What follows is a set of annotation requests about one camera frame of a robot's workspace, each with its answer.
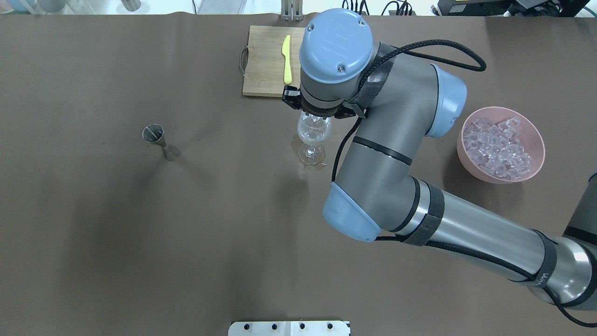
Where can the aluminium frame post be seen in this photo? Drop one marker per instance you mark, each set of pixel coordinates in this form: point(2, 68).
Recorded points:
point(292, 10)

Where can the clear wine glass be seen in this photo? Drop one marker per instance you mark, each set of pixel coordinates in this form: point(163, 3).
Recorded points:
point(313, 131)

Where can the small steel jigger cup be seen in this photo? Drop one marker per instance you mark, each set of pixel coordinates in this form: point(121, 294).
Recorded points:
point(154, 134)

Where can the pink bowl of ice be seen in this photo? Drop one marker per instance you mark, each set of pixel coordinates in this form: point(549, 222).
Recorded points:
point(498, 145)

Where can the yellow plastic knife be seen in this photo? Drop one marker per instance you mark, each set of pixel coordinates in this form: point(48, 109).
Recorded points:
point(286, 53)

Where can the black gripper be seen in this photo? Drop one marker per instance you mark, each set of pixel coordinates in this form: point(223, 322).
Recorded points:
point(292, 98)

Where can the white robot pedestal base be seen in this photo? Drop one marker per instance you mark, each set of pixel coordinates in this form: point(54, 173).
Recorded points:
point(290, 328)

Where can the bamboo cutting board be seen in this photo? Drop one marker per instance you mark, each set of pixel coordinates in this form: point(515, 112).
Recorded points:
point(264, 71)

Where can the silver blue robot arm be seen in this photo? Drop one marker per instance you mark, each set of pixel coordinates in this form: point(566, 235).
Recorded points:
point(399, 99)

